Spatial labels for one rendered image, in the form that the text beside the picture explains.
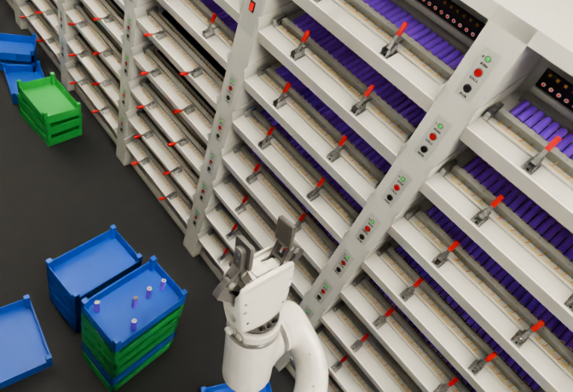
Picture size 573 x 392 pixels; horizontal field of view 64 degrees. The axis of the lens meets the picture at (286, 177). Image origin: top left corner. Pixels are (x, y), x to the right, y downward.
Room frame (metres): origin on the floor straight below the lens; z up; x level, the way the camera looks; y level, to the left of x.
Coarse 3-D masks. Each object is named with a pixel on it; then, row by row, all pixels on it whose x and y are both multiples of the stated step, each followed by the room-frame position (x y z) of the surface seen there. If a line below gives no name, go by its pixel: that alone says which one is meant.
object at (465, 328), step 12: (408, 276) 0.95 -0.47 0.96; (420, 288) 0.93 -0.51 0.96; (432, 300) 0.90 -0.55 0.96; (444, 312) 0.88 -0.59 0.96; (456, 324) 0.85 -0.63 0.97; (468, 336) 0.83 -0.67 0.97; (480, 348) 0.81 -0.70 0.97; (492, 360) 0.78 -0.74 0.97; (504, 372) 0.76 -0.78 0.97; (516, 384) 0.74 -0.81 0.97
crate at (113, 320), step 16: (144, 272) 0.91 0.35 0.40; (160, 272) 0.92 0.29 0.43; (112, 288) 0.79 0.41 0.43; (128, 288) 0.82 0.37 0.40; (144, 288) 0.85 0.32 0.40; (176, 288) 0.89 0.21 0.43; (112, 304) 0.74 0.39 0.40; (128, 304) 0.77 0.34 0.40; (144, 304) 0.79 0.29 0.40; (160, 304) 0.82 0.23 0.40; (176, 304) 0.82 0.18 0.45; (96, 320) 0.67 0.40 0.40; (112, 320) 0.69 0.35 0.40; (128, 320) 0.71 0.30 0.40; (144, 320) 0.74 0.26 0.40; (112, 336) 0.64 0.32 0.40; (128, 336) 0.66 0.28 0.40
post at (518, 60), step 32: (480, 32) 1.01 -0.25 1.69; (512, 64) 0.96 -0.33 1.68; (448, 96) 1.00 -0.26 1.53; (480, 96) 0.96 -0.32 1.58; (416, 160) 0.98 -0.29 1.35; (384, 192) 0.99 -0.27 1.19; (416, 192) 0.96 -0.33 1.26; (384, 224) 0.97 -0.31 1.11; (320, 320) 0.99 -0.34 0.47; (288, 352) 0.97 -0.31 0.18
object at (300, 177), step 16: (240, 112) 1.35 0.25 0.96; (256, 112) 1.36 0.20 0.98; (240, 128) 1.30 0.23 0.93; (256, 128) 1.32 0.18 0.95; (272, 128) 1.27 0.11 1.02; (256, 144) 1.26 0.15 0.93; (272, 144) 1.27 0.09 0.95; (288, 144) 1.27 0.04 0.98; (272, 160) 1.21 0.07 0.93; (288, 160) 1.22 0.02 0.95; (304, 160) 1.23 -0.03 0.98; (288, 176) 1.17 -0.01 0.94; (304, 176) 1.18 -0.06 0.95; (320, 176) 1.18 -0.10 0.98; (304, 192) 1.13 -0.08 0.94; (320, 192) 1.15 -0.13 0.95; (336, 192) 1.14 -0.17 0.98; (320, 208) 1.09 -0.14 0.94; (336, 208) 1.11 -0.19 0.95; (352, 208) 1.10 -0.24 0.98; (336, 224) 1.05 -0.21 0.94; (352, 224) 1.05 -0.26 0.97
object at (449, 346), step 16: (384, 240) 1.01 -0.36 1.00; (368, 256) 0.96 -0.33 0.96; (384, 256) 0.99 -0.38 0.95; (368, 272) 0.95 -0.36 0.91; (384, 272) 0.94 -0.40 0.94; (400, 272) 0.96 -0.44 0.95; (384, 288) 0.91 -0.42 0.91; (400, 288) 0.91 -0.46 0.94; (416, 288) 0.93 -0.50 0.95; (400, 304) 0.87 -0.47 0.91; (416, 304) 0.88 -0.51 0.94; (416, 320) 0.84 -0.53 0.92; (432, 320) 0.85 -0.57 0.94; (448, 320) 0.86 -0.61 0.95; (432, 336) 0.81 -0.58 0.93; (448, 336) 0.82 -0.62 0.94; (464, 336) 0.83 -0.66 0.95; (448, 352) 0.77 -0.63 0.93; (464, 352) 0.79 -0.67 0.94; (480, 352) 0.80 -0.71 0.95; (464, 368) 0.75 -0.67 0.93; (496, 368) 0.77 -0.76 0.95; (480, 384) 0.72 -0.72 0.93; (496, 384) 0.73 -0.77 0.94
